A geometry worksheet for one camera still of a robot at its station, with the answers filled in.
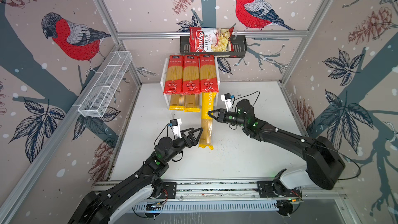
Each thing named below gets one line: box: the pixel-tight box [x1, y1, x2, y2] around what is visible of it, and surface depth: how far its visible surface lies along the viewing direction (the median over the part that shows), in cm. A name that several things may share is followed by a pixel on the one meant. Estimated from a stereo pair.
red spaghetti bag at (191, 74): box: [182, 54, 201, 95], surface depth 77 cm
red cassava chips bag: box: [189, 26, 235, 55], surface depth 89 cm
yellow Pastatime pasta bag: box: [168, 93, 186, 111], surface depth 88 cm
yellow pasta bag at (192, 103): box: [183, 93, 201, 113], surface depth 87 cm
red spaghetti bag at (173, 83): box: [162, 54, 184, 95], surface depth 77 cm
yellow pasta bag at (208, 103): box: [198, 92, 217, 150], surface depth 78 cm
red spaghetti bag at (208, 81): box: [199, 54, 219, 93], surface depth 78 cm
